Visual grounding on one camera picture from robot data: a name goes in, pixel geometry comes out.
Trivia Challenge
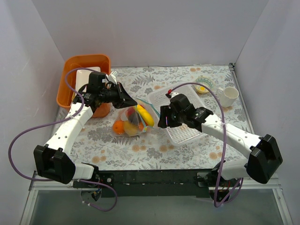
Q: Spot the dark brown avocado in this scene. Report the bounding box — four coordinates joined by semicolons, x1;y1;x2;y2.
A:
128;112;141;125

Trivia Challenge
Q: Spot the yellow banana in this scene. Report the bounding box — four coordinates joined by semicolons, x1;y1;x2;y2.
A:
136;105;154;127

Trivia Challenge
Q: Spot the clear zip top bag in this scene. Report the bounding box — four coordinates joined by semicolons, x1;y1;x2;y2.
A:
112;99;160;137

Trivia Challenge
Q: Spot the orange tangerine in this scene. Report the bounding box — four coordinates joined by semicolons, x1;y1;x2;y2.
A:
139;123;144;131
112;120;125;135

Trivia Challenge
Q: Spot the yellow lemon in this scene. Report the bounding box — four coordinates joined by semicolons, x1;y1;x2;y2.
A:
123;120;140;136

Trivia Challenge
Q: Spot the red bell pepper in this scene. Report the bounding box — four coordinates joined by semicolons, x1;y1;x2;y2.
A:
126;107;135;117

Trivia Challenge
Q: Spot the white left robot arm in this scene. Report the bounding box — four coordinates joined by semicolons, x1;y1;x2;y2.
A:
33;70;137;188

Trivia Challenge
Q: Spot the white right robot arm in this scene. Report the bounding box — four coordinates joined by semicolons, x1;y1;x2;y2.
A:
158;93;283;186

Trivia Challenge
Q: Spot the white plastic basket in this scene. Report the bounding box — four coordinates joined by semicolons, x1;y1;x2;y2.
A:
147;83;205;146

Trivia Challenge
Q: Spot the white rectangular plate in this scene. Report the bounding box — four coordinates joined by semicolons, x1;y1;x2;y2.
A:
75;69;92;91

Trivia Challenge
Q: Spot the orange plastic tub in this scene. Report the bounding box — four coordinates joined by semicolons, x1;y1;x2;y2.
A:
56;54;112;119

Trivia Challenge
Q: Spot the small patterned bowl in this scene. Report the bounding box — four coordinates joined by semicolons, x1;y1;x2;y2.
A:
194;75;214;94

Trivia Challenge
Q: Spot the white mug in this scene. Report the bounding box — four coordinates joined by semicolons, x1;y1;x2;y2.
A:
217;87;239;108

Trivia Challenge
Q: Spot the floral table mat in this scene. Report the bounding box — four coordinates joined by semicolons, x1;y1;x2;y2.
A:
70;66;243;170

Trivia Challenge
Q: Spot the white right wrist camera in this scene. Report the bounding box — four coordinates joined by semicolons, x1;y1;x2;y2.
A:
166;89;179;100

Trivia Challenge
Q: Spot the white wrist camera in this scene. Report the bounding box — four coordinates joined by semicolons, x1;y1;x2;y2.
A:
166;89;179;100
107;71;118;84

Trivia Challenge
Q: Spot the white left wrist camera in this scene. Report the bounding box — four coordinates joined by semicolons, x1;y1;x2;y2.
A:
107;71;118;84

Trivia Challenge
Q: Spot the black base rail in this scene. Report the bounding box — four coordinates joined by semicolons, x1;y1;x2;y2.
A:
72;167;242;199

